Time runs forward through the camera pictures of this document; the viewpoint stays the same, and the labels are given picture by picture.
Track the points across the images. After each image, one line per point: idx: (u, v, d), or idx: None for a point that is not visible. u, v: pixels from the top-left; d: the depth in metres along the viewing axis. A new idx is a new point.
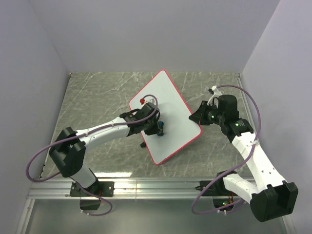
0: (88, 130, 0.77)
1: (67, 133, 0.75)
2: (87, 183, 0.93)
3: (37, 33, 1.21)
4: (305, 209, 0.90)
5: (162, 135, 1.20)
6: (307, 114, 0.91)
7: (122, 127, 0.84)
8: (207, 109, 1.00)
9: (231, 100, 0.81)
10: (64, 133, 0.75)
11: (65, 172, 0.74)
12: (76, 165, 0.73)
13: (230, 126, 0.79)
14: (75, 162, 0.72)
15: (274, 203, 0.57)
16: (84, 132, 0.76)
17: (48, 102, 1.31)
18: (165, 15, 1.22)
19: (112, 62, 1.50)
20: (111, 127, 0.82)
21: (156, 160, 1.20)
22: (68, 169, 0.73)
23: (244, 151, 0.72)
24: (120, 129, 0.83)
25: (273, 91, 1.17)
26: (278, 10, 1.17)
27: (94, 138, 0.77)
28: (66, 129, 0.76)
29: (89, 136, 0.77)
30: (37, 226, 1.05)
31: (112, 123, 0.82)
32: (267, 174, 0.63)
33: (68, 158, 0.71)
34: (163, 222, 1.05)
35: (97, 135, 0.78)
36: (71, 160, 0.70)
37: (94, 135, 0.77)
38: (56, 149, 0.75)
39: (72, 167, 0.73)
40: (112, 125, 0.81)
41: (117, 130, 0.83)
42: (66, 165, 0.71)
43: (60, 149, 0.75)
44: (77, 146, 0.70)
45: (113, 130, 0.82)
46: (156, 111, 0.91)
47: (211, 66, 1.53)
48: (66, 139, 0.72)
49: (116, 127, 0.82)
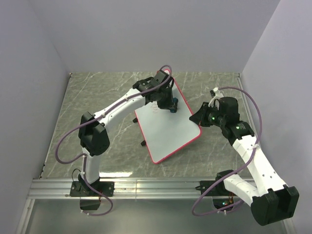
0: (105, 111, 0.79)
1: (87, 118, 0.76)
2: (92, 179, 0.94)
3: (37, 33, 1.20)
4: (305, 210, 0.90)
5: (173, 111, 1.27)
6: (307, 115, 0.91)
7: (137, 100, 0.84)
8: (208, 110, 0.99)
9: (232, 103, 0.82)
10: (84, 118, 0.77)
11: (94, 152, 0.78)
12: (103, 143, 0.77)
13: (231, 129, 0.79)
14: (102, 140, 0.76)
15: (274, 207, 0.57)
16: (102, 113, 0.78)
17: (48, 102, 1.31)
18: (165, 15, 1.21)
19: (112, 62, 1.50)
20: (126, 102, 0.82)
21: (155, 159, 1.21)
22: (96, 148, 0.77)
23: (245, 155, 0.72)
24: (135, 101, 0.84)
25: (273, 92, 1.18)
26: (278, 10, 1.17)
27: (112, 117, 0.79)
28: (85, 115, 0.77)
29: (107, 115, 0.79)
30: (37, 226, 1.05)
31: (126, 97, 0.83)
32: (268, 179, 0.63)
33: (94, 140, 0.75)
34: (163, 222, 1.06)
35: (115, 113, 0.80)
36: (97, 140, 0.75)
37: (112, 114, 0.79)
38: (82, 134, 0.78)
39: (100, 146, 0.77)
40: (126, 99, 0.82)
41: (132, 103, 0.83)
42: (94, 145, 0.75)
43: (86, 132, 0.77)
44: (99, 128, 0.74)
45: (128, 104, 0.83)
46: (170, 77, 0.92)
47: (211, 66, 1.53)
48: (88, 123, 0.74)
49: (130, 101, 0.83)
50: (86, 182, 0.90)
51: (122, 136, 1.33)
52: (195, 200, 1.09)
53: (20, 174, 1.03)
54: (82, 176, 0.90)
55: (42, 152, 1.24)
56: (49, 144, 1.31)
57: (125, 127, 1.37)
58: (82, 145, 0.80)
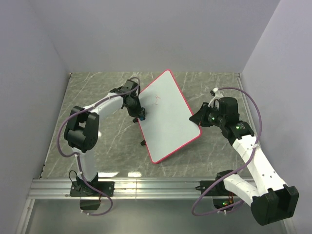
0: (94, 104, 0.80)
1: (77, 110, 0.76)
2: (91, 177, 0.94)
3: (37, 33, 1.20)
4: (305, 210, 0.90)
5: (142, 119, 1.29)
6: (307, 114, 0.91)
7: (117, 100, 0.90)
8: (208, 110, 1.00)
9: (232, 102, 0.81)
10: (73, 112, 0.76)
11: (85, 146, 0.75)
12: (93, 135, 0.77)
13: (231, 129, 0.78)
14: (93, 131, 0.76)
15: (274, 207, 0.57)
16: (91, 106, 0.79)
17: (48, 102, 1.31)
18: (165, 15, 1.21)
19: (112, 62, 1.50)
20: (108, 99, 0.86)
21: (154, 159, 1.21)
22: (87, 141, 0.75)
23: (245, 155, 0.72)
24: (116, 100, 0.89)
25: (273, 92, 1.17)
26: (278, 10, 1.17)
27: (101, 109, 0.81)
28: (74, 108, 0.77)
29: (96, 107, 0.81)
30: (37, 226, 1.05)
31: (109, 96, 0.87)
32: (268, 178, 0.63)
33: (87, 130, 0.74)
34: (163, 222, 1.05)
35: (103, 107, 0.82)
36: (90, 129, 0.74)
37: (100, 107, 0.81)
38: (71, 129, 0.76)
39: (91, 139, 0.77)
40: (109, 97, 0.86)
41: (114, 102, 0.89)
42: (87, 136, 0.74)
43: (75, 128, 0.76)
44: (91, 116, 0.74)
45: (111, 102, 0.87)
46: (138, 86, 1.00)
47: (211, 66, 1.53)
48: (80, 112, 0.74)
49: (113, 99, 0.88)
50: (85, 181, 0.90)
51: (122, 136, 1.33)
52: (194, 200, 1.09)
53: (19, 174, 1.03)
54: (80, 175, 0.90)
55: (43, 152, 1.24)
56: (49, 144, 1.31)
57: (125, 127, 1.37)
58: (70, 144, 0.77)
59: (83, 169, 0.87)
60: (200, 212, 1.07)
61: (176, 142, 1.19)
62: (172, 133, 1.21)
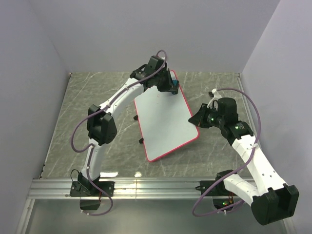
0: (109, 102, 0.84)
1: (94, 110, 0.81)
2: (96, 174, 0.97)
3: (37, 33, 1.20)
4: (305, 210, 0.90)
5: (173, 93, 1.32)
6: (307, 114, 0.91)
7: (136, 88, 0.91)
8: (207, 111, 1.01)
9: (231, 103, 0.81)
10: (91, 111, 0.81)
11: (104, 140, 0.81)
12: (112, 131, 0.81)
13: (230, 129, 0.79)
14: (111, 129, 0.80)
15: (275, 207, 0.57)
16: (107, 104, 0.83)
17: (48, 102, 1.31)
18: (165, 15, 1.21)
19: (112, 62, 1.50)
20: (126, 91, 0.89)
21: (150, 157, 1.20)
22: (106, 137, 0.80)
23: (245, 155, 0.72)
24: (135, 89, 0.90)
25: (273, 91, 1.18)
26: (278, 10, 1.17)
27: (116, 107, 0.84)
28: (92, 107, 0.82)
29: (112, 106, 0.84)
30: (37, 226, 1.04)
31: (126, 87, 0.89)
32: (268, 178, 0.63)
33: (104, 128, 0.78)
34: (163, 222, 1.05)
35: (118, 103, 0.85)
36: (106, 129, 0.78)
37: (116, 104, 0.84)
38: (91, 126, 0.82)
39: (109, 135, 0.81)
40: (126, 88, 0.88)
41: (132, 91, 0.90)
42: (104, 134, 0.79)
43: (94, 124, 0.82)
44: (107, 117, 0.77)
45: (128, 93, 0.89)
46: (163, 62, 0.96)
47: (211, 66, 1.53)
48: (96, 113, 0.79)
49: (131, 89, 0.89)
50: (89, 179, 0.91)
51: (122, 136, 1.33)
52: (195, 200, 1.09)
53: (20, 174, 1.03)
54: (86, 170, 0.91)
55: (43, 152, 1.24)
56: (49, 144, 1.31)
57: (125, 127, 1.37)
58: (90, 136, 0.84)
59: (94, 166, 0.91)
60: (200, 212, 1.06)
61: (174, 141, 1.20)
62: (171, 132, 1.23)
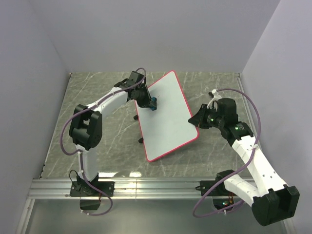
0: (97, 102, 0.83)
1: (80, 109, 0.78)
2: (92, 176, 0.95)
3: (37, 33, 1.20)
4: (305, 210, 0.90)
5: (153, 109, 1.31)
6: (307, 115, 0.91)
7: (122, 95, 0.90)
8: (206, 112, 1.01)
9: (231, 104, 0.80)
10: (77, 110, 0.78)
11: (89, 144, 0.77)
12: (97, 133, 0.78)
13: (230, 130, 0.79)
14: (97, 130, 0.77)
15: (275, 207, 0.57)
16: (94, 104, 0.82)
17: (48, 102, 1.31)
18: (165, 15, 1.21)
19: (112, 62, 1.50)
20: (112, 96, 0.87)
21: (149, 157, 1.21)
22: (91, 140, 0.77)
23: (245, 155, 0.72)
24: (121, 95, 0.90)
25: (273, 91, 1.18)
26: (278, 10, 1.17)
27: (104, 107, 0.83)
28: (78, 107, 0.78)
29: (100, 106, 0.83)
30: (37, 226, 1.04)
31: (112, 92, 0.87)
32: (269, 178, 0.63)
33: (90, 128, 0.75)
34: (164, 222, 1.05)
35: (106, 104, 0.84)
36: (93, 128, 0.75)
37: (104, 105, 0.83)
38: (75, 128, 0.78)
39: (95, 137, 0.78)
40: (113, 93, 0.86)
41: (118, 97, 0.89)
42: (90, 135, 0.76)
43: (79, 126, 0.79)
44: (94, 115, 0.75)
45: (115, 98, 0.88)
46: (144, 77, 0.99)
47: (212, 66, 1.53)
48: (83, 112, 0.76)
49: (117, 95, 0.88)
50: (86, 180, 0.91)
51: (122, 136, 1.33)
52: (196, 202, 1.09)
53: (20, 174, 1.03)
54: (81, 174, 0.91)
55: (43, 152, 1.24)
56: (49, 144, 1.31)
57: (125, 127, 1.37)
58: (74, 140, 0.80)
59: (86, 170, 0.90)
60: (200, 213, 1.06)
61: (172, 141, 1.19)
62: (170, 132, 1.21)
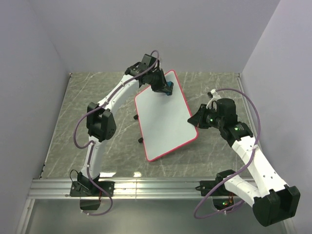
0: (107, 98, 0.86)
1: (93, 107, 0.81)
2: (95, 174, 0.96)
3: (37, 33, 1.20)
4: (305, 210, 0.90)
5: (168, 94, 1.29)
6: (307, 115, 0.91)
7: (132, 84, 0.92)
8: (206, 112, 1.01)
9: (229, 104, 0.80)
10: (89, 108, 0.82)
11: (105, 136, 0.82)
12: (111, 127, 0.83)
13: (230, 130, 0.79)
14: (110, 125, 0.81)
15: (276, 208, 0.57)
16: (105, 101, 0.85)
17: (48, 102, 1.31)
18: (165, 15, 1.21)
19: (112, 62, 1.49)
20: (122, 87, 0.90)
21: (149, 157, 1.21)
22: (107, 133, 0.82)
23: (245, 156, 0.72)
24: (130, 86, 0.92)
25: (273, 91, 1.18)
26: (278, 10, 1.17)
27: (114, 103, 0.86)
28: (90, 105, 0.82)
29: (110, 102, 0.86)
30: (36, 226, 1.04)
31: (123, 83, 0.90)
32: (269, 179, 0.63)
33: (104, 125, 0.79)
34: (164, 222, 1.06)
35: (116, 100, 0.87)
36: (107, 125, 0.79)
37: (114, 101, 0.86)
38: (90, 124, 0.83)
39: (109, 131, 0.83)
40: (123, 84, 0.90)
41: (128, 88, 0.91)
42: (104, 130, 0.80)
43: (93, 122, 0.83)
44: (106, 113, 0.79)
45: (125, 89, 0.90)
46: (156, 60, 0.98)
47: (212, 66, 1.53)
48: (95, 110, 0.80)
49: (127, 86, 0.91)
50: (90, 178, 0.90)
51: (122, 136, 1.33)
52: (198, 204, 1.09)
53: (19, 174, 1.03)
54: (86, 169, 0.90)
55: (42, 152, 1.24)
56: (49, 144, 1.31)
57: (125, 127, 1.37)
58: (90, 135, 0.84)
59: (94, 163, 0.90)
60: (201, 214, 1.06)
61: (172, 141, 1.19)
62: (170, 132, 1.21)
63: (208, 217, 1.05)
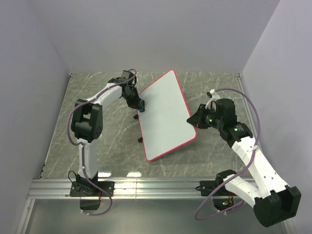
0: (95, 96, 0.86)
1: (80, 103, 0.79)
2: (93, 173, 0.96)
3: (37, 32, 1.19)
4: (306, 210, 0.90)
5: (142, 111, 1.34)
6: (307, 115, 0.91)
7: (117, 89, 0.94)
8: (205, 112, 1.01)
9: (228, 105, 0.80)
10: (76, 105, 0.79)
11: (91, 136, 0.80)
12: (99, 125, 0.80)
13: (230, 131, 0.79)
14: (98, 121, 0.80)
15: (278, 209, 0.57)
16: (93, 97, 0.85)
17: (48, 102, 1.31)
18: (166, 14, 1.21)
19: (112, 62, 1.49)
20: (108, 90, 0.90)
21: (149, 157, 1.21)
22: (94, 131, 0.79)
23: (245, 157, 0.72)
24: (116, 90, 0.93)
25: (272, 91, 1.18)
26: (278, 10, 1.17)
27: (103, 100, 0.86)
28: (77, 101, 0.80)
29: (98, 99, 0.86)
30: (37, 226, 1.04)
31: (108, 87, 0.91)
32: (270, 179, 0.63)
33: (93, 120, 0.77)
34: (164, 222, 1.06)
35: (104, 97, 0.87)
36: (95, 120, 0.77)
37: (102, 98, 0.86)
38: (77, 122, 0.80)
39: (97, 128, 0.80)
40: (108, 87, 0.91)
41: (114, 92, 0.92)
42: (92, 127, 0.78)
43: (80, 120, 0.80)
44: (95, 107, 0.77)
45: (111, 91, 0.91)
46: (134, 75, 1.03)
47: (212, 66, 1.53)
48: (83, 104, 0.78)
49: (112, 89, 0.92)
50: (87, 178, 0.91)
51: (122, 136, 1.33)
52: (199, 205, 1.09)
53: (19, 175, 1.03)
54: (82, 171, 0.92)
55: (42, 152, 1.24)
56: (49, 144, 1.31)
57: (125, 127, 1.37)
58: (77, 135, 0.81)
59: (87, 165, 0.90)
60: (202, 215, 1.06)
61: (171, 141, 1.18)
62: (169, 132, 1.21)
63: (209, 219, 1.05)
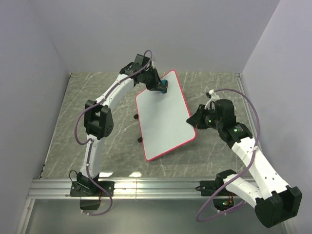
0: (105, 95, 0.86)
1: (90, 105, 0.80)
2: (95, 173, 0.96)
3: (37, 32, 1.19)
4: (306, 210, 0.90)
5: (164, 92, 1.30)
6: (307, 115, 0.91)
7: (127, 82, 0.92)
8: (204, 113, 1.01)
9: (228, 106, 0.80)
10: (87, 106, 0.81)
11: (102, 134, 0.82)
12: (109, 124, 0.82)
13: (229, 132, 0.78)
14: (108, 121, 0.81)
15: (279, 209, 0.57)
16: (102, 97, 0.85)
17: (48, 102, 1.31)
18: (166, 14, 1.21)
19: (112, 62, 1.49)
20: (118, 85, 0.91)
21: (149, 157, 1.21)
22: (104, 131, 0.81)
23: (245, 158, 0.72)
24: (126, 84, 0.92)
25: (272, 91, 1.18)
26: (278, 11, 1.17)
27: (112, 100, 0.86)
28: (88, 102, 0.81)
29: (107, 99, 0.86)
30: (36, 226, 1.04)
31: (118, 81, 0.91)
32: (271, 180, 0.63)
33: (103, 122, 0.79)
34: (164, 222, 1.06)
35: (113, 96, 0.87)
36: (105, 122, 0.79)
37: (111, 98, 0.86)
38: (88, 121, 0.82)
39: (107, 127, 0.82)
40: (119, 82, 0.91)
41: (125, 86, 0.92)
42: (103, 127, 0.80)
43: (91, 119, 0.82)
44: (104, 109, 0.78)
45: (122, 87, 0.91)
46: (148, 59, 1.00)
47: (212, 66, 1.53)
48: (93, 106, 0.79)
49: (123, 84, 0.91)
50: (90, 178, 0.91)
51: (122, 136, 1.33)
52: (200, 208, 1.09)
53: (20, 175, 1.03)
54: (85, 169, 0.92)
55: (43, 152, 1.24)
56: (49, 144, 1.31)
57: (125, 127, 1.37)
58: (88, 132, 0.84)
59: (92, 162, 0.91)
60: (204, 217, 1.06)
61: (171, 141, 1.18)
62: (170, 132, 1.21)
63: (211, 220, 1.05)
